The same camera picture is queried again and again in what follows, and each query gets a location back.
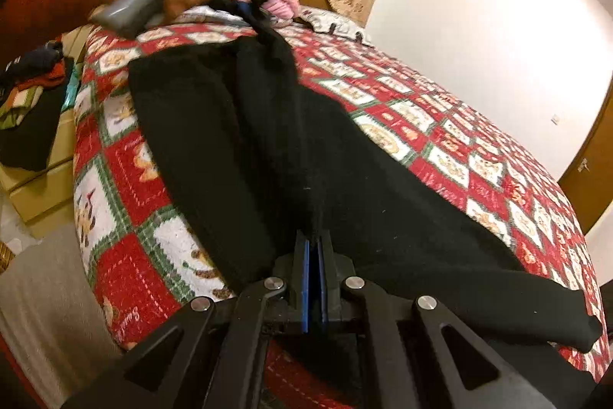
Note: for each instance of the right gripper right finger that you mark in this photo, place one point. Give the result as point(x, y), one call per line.
point(352, 305)

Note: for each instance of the cream bedside cabinet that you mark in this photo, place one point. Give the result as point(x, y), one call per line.
point(44, 199)

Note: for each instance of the white patterned pillow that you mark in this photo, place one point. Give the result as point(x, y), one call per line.
point(329, 22)

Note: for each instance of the red patchwork bedspread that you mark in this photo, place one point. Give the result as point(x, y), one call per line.
point(144, 261)

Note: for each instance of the black pants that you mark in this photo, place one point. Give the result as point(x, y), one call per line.
point(253, 159)

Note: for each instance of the brown wooden door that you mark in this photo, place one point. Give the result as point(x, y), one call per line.
point(587, 181)

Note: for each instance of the clothes pile on cabinet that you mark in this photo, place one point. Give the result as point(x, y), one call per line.
point(33, 90)

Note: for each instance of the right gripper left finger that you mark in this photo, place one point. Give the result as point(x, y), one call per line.
point(276, 305)

